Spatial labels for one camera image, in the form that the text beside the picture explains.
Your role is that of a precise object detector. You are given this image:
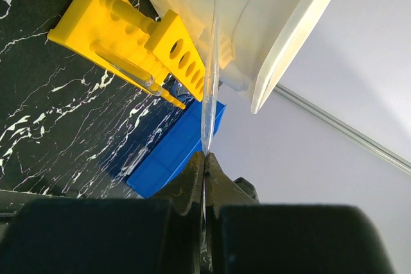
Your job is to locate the white plastic tub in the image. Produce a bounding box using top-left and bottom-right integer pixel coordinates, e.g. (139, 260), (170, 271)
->
(150, 0), (331, 114)

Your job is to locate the clear glass test tube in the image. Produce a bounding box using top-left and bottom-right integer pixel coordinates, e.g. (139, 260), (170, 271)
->
(94, 49), (163, 96)

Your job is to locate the dark blue divided tray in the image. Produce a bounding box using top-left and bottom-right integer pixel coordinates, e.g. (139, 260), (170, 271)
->
(126, 99), (227, 200)

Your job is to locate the yellow test tube rack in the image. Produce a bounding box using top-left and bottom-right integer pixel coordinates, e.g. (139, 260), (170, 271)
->
(48, 0), (205, 109)

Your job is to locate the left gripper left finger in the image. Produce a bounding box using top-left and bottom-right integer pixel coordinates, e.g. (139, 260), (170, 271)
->
(1, 152), (204, 273)

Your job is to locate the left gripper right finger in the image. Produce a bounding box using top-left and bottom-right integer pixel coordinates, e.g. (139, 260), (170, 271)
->
(204, 154), (394, 273)

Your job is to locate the clear plastic pipette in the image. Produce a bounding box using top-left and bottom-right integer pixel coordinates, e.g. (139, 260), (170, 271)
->
(201, 0), (222, 157)

